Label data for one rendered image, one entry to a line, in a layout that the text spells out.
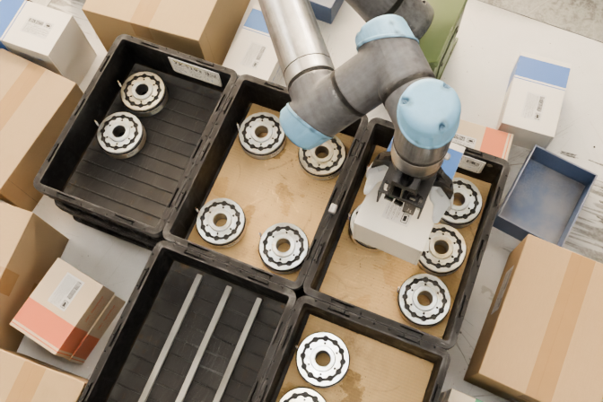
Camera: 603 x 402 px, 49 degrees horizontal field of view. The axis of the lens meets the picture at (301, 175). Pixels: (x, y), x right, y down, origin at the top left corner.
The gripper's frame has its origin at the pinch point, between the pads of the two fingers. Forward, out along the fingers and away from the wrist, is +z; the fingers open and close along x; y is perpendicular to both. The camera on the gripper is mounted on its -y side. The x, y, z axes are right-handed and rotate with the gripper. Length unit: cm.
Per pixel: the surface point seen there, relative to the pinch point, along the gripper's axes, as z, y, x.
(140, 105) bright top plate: 25, -4, -64
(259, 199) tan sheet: 27.7, 4.6, -29.7
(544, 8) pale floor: 112, -133, 15
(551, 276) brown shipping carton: 24.8, -3.8, 31.1
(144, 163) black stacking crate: 28, 8, -57
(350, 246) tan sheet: 27.7, 6.1, -7.7
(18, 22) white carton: 23, -10, -101
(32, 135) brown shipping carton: 25, 13, -82
